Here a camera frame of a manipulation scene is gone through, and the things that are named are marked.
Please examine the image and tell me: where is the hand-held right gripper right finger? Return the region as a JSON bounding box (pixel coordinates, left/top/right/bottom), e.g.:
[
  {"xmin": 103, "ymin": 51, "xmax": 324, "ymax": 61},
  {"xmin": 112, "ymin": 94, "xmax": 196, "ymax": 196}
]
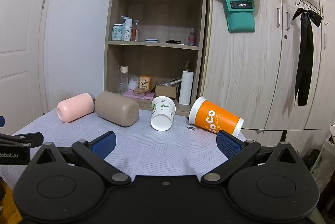
[{"xmin": 201, "ymin": 130, "xmax": 306, "ymax": 186}]

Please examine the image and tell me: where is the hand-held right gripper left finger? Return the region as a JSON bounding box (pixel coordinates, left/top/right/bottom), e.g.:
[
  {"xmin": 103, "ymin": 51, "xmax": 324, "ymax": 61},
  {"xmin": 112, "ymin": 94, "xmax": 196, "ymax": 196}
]
[{"xmin": 29, "ymin": 131, "xmax": 132, "ymax": 187}]

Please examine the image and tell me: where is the white cup with green print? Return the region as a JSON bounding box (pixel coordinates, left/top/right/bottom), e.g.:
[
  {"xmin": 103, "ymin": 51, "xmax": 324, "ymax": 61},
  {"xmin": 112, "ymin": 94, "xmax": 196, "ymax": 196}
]
[{"xmin": 151, "ymin": 96, "xmax": 176, "ymax": 132}]

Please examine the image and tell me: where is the orange paper cup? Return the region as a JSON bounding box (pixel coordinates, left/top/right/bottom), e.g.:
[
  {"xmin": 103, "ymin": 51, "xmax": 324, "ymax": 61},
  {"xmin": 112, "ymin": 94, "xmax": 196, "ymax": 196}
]
[{"xmin": 189, "ymin": 96, "xmax": 245, "ymax": 139}]

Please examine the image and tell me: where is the taupe plastic cup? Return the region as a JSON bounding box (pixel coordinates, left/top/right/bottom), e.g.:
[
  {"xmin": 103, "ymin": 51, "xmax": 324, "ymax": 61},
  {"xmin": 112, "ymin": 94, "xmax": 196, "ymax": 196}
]
[{"xmin": 94, "ymin": 91, "xmax": 140, "ymax": 127}]

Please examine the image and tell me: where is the pink plastic cup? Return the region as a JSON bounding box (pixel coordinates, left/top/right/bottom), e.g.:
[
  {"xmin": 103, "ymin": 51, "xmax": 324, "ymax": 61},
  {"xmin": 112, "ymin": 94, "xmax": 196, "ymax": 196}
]
[{"xmin": 57, "ymin": 93, "xmax": 96, "ymax": 123}]

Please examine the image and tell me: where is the white patterned tablecloth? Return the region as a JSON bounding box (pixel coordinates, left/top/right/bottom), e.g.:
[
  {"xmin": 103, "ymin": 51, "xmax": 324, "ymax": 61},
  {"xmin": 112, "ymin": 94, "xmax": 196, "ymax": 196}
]
[{"xmin": 0, "ymin": 106, "xmax": 248, "ymax": 189}]

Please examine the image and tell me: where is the pink flat pack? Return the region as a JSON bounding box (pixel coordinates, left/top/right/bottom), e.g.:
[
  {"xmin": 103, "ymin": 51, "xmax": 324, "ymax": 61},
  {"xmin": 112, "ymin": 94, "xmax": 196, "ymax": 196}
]
[{"xmin": 123, "ymin": 90, "xmax": 155, "ymax": 101}]

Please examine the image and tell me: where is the clear bottle with beige cap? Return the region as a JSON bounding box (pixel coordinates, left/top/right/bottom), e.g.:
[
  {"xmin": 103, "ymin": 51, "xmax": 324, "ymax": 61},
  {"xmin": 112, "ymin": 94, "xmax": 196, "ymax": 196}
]
[{"xmin": 120, "ymin": 65, "xmax": 129, "ymax": 94}]

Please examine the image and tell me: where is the white mug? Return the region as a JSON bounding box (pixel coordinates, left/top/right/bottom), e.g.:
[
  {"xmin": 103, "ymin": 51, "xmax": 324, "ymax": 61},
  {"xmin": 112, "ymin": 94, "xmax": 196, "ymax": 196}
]
[{"xmin": 127, "ymin": 76, "xmax": 140, "ymax": 90}]

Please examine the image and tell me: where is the white paper towel roll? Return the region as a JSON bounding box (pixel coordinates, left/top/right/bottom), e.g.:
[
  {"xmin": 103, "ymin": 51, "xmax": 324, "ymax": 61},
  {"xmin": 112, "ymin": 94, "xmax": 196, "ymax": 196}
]
[{"xmin": 178, "ymin": 71, "xmax": 195, "ymax": 106}]

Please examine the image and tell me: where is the yellow floral box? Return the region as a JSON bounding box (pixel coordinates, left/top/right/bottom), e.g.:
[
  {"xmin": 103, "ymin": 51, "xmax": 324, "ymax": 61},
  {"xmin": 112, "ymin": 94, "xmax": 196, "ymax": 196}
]
[{"xmin": 139, "ymin": 75, "xmax": 153, "ymax": 90}]

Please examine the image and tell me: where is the wooden wardrobe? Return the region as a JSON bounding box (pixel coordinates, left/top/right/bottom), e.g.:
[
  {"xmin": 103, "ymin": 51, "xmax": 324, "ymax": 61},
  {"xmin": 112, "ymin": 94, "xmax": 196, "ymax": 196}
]
[{"xmin": 200, "ymin": 0, "xmax": 335, "ymax": 159}]

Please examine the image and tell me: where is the open cardboard box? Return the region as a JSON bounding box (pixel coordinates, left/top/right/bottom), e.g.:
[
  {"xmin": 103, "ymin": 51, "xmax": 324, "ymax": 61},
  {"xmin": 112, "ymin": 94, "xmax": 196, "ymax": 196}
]
[{"xmin": 155, "ymin": 85, "xmax": 177, "ymax": 98}]

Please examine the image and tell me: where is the white door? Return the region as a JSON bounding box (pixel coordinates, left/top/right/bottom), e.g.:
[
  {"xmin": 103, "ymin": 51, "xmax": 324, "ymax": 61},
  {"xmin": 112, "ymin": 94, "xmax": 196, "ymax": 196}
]
[{"xmin": 0, "ymin": 0, "xmax": 60, "ymax": 135}]

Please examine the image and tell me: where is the teal patterned jar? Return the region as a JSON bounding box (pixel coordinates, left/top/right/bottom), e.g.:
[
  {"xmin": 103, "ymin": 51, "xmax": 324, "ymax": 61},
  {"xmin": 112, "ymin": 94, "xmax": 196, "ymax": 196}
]
[{"xmin": 112, "ymin": 24, "xmax": 125, "ymax": 41}]

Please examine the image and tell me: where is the pink small bottle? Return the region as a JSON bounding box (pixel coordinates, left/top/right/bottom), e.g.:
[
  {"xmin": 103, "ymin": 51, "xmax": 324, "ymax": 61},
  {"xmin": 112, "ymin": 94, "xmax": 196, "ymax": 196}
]
[{"xmin": 187, "ymin": 28, "xmax": 196, "ymax": 46}]

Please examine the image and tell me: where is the white tall bottle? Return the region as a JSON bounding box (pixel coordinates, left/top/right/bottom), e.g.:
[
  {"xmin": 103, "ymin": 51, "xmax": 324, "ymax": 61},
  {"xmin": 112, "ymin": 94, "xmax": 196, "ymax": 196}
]
[{"xmin": 124, "ymin": 18, "xmax": 133, "ymax": 42}]

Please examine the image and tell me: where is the red spray bottle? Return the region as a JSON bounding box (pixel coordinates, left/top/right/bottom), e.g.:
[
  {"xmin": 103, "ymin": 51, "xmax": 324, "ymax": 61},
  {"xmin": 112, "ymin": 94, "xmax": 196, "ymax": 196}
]
[{"xmin": 131, "ymin": 19, "xmax": 139, "ymax": 42}]

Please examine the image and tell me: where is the black ribbon bow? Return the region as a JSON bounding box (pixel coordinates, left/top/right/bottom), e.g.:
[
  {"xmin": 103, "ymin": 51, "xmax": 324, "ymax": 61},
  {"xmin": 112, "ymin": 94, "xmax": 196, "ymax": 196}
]
[{"xmin": 292, "ymin": 7, "xmax": 323, "ymax": 106}]

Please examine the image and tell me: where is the teal pouch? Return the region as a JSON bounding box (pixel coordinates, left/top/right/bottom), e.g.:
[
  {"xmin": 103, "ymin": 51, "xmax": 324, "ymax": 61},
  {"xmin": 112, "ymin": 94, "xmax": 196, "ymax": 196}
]
[{"xmin": 223, "ymin": 0, "xmax": 256, "ymax": 33}]

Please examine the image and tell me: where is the wooden shelf unit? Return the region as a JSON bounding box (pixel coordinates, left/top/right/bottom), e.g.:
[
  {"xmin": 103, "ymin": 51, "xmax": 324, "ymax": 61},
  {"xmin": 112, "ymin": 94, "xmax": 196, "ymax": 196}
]
[{"xmin": 104, "ymin": 0, "xmax": 209, "ymax": 117}]

